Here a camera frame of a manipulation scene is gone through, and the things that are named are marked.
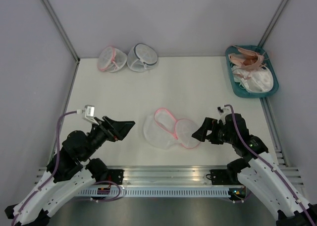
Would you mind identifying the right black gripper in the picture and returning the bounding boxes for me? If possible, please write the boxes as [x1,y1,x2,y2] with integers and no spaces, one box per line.
[191,116,236,144]

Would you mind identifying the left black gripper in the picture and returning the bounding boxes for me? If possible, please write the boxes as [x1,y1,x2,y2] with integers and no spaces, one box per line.
[82,115,136,161]

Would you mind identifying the pink-zip mesh laundry bag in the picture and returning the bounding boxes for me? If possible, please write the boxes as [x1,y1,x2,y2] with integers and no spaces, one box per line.
[143,108,200,150]

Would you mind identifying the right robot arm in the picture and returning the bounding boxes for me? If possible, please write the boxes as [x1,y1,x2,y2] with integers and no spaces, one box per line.
[192,113,317,226]

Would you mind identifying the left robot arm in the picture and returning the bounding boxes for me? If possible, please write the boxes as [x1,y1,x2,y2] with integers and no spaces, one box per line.
[5,116,135,226]

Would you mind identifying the white bra in basket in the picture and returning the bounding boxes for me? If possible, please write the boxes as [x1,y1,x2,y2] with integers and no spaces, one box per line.
[233,67,274,93]

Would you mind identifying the pink-trim mesh laundry bag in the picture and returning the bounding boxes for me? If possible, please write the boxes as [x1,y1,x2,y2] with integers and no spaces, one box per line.
[97,46,127,73]

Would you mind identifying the blue-trim mesh laundry bag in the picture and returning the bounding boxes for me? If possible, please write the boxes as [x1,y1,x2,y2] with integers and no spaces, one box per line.
[127,43,158,72]

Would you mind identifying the teal plastic basket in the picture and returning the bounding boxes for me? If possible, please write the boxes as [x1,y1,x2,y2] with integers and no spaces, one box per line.
[225,45,279,98]

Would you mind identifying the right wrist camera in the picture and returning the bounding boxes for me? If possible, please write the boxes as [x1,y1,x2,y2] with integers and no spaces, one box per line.
[217,106,232,124]

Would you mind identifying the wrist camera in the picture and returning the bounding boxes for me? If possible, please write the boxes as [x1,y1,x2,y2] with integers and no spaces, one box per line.
[76,105,98,124]
[217,106,232,124]

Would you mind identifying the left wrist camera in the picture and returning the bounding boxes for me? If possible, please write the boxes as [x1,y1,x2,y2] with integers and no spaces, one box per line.
[76,105,98,124]

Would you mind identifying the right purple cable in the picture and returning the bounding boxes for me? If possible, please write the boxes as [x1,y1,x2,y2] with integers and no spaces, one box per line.
[224,104,315,226]

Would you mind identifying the purple cable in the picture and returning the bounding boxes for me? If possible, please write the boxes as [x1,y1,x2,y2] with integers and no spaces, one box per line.
[224,104,315,226]
[11,109,86,226]

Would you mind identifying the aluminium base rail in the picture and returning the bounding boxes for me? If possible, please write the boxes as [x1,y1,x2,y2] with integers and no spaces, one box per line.
[33,165,305,186]

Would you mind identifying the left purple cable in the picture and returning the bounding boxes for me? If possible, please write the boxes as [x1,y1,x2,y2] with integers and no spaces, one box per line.
[11,109,86,226]

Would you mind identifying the slotted cable duct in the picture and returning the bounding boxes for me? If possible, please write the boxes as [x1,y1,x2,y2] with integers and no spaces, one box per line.
[77,187,229,198]

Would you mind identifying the left aluminium frame post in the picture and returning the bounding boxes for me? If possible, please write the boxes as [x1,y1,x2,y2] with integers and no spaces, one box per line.
[40,0,80,64]

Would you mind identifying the aluminium frame post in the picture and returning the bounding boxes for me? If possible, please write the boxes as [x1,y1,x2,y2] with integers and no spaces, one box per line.
[258,0,290,48]
[40,0,80,64]

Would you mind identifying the right aluminium frame post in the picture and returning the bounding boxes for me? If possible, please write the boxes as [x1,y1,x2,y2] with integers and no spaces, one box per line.
[258,0,290,48]

